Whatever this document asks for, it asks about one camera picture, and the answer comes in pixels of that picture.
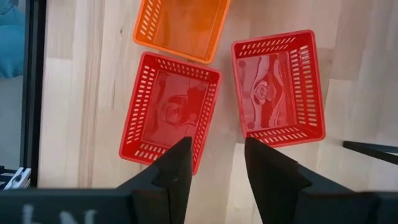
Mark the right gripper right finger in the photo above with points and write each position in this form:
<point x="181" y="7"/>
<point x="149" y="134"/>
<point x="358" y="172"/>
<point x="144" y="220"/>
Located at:
<point x="311" y="205"/>

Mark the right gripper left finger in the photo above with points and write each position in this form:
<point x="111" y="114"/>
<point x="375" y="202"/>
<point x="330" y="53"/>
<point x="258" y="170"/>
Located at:
<point x="93" y="207"/>

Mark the red plastic basket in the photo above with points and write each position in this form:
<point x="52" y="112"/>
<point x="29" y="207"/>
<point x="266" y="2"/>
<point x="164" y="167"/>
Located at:
<point x="174" y="102"/>
<point x="267" y="93"/>

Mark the wooden shelf black legs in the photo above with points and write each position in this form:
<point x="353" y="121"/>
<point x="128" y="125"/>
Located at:
<point x="373" y="151"/>

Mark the blue cloth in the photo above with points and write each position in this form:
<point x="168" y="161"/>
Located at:
<point x="11" y="37"/>

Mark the orange plastic basket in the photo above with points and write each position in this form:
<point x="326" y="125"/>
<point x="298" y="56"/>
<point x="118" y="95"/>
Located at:
<point x="186" y="28"/>

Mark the silver metal bracket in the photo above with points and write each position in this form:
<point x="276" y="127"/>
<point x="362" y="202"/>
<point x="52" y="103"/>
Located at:
<point x="18" y="179"/>

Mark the black front frame bar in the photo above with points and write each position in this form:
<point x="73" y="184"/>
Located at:
<point x="32" y="93"/>

